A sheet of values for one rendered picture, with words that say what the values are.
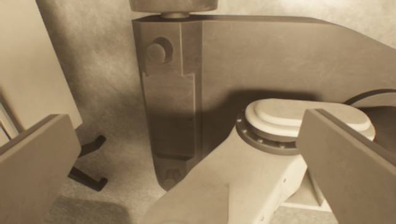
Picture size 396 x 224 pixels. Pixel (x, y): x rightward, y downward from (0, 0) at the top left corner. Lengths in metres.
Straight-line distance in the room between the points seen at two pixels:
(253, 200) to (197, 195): 0.07
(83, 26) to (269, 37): 0.56
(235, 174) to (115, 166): 0.80
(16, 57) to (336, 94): 0.66
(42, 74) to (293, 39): 0.54
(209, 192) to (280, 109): 0.19
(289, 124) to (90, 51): 0.65
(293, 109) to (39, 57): 0.53
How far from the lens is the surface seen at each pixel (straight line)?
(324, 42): 0.48
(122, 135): 0.90
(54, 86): 0.59
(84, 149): 0.95
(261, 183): 0.30
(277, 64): 0.47
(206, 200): 0.25
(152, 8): 0.44
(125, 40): 0.71
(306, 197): 0.49
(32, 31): 0.57
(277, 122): 0.35
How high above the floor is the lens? 0.61
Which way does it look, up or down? 58 degrees down
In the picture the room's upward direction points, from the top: 161 degrees counter-clockwise
